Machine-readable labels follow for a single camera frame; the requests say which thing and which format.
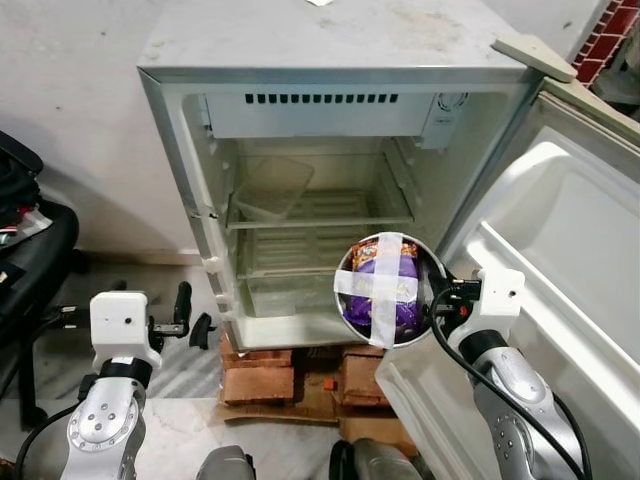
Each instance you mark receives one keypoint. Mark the purple snack packet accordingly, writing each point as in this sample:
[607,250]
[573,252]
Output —
[405,310]

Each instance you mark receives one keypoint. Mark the white tape cross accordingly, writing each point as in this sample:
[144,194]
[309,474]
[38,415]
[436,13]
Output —
[385,285]

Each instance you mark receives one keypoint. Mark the steel bowl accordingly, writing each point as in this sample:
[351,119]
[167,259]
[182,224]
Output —
[350,320]

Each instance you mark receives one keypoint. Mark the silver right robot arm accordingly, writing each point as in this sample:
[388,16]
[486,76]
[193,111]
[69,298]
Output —
[520,400]

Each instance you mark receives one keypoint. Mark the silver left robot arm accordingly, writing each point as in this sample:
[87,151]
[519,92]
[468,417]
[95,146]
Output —
[105,425]

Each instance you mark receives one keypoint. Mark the clear fridge shelf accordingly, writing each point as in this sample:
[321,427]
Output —
[360,205]

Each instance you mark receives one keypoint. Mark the beige fridge hinge cover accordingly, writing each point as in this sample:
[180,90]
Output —
[535,58]

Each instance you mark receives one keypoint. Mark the black bag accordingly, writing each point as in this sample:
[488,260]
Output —
[25,250]

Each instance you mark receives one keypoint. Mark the red brick stack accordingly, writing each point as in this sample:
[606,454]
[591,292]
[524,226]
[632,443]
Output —
[258,372]
[362,378]

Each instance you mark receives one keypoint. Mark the clear crisper drawer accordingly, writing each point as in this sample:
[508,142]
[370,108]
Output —
[285,295]

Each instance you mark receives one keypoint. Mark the clear plastic container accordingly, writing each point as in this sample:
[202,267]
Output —
[270,190]

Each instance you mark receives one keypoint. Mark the grey robot left leg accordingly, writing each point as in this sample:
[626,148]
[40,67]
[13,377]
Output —
[225,465]

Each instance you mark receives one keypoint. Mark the grey robot leg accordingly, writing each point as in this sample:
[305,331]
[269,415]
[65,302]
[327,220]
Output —
[375,462]
[225,465]

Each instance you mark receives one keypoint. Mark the grey robot right leg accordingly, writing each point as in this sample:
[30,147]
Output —
[375,462]

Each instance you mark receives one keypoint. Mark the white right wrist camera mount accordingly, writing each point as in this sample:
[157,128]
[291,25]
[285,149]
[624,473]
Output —
[498,300]

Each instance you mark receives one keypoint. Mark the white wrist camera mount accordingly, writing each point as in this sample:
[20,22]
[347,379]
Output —
[498,300]
[120,325]

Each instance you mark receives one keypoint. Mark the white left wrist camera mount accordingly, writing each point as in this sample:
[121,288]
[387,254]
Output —
[120,325]

